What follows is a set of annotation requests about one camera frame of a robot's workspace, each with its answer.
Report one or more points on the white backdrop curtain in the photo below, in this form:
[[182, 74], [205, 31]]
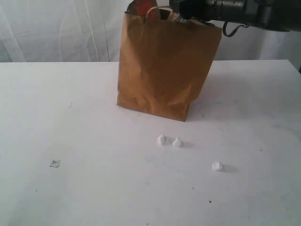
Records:
[[89, 31]]

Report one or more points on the kraft stand-up coffee pouch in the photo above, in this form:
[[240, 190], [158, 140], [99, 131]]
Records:
[[141, 8]]

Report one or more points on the small white putty blob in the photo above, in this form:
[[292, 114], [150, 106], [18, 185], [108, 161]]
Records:
[[217, 166], [177, 143], [161, 139]]

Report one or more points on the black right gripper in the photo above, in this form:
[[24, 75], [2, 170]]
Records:
[[189, 9]]

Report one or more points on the long noodle package dark ends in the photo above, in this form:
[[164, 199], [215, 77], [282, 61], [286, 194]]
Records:
[[176, 17]]

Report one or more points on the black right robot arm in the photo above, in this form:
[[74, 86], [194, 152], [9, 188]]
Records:
[[272, 15]]

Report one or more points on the small torn plastic scrap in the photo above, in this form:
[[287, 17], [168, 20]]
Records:
[[55, 164]]

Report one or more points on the brown paper shopping bag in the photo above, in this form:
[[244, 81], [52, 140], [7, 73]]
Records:
[[163, 65]]

